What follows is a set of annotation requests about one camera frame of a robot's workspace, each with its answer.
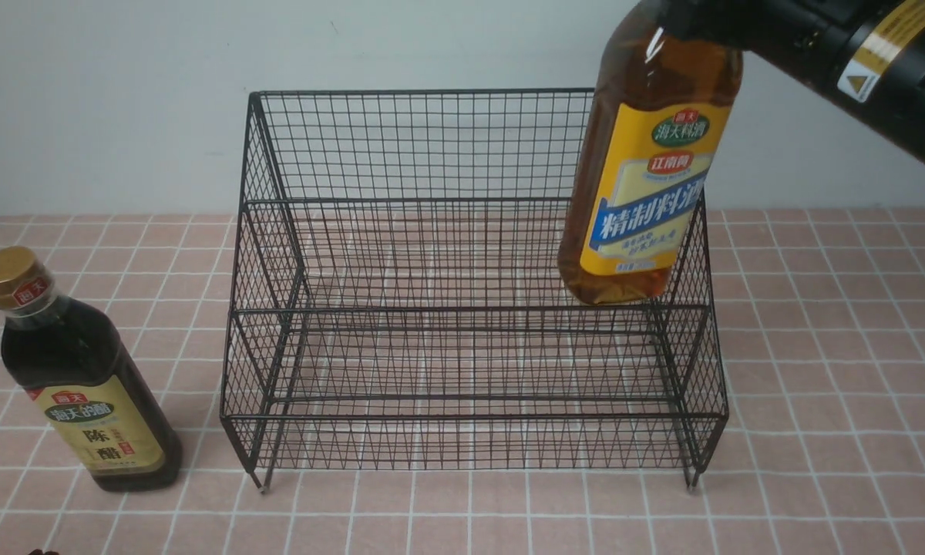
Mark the black wire mesh shelf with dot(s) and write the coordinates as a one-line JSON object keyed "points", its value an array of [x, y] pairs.
{"points": [[396, 301]]}

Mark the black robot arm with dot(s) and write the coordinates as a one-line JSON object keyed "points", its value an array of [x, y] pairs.
{"points": [[866, 57]]}

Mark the amber cooking wine bottle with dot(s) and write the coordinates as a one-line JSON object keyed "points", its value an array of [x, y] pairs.
{"points": [[657, 117]]}

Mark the dark vinegar bottle gold cap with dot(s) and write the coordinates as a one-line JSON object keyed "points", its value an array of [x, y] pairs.
{"points": [[70, 360]]}

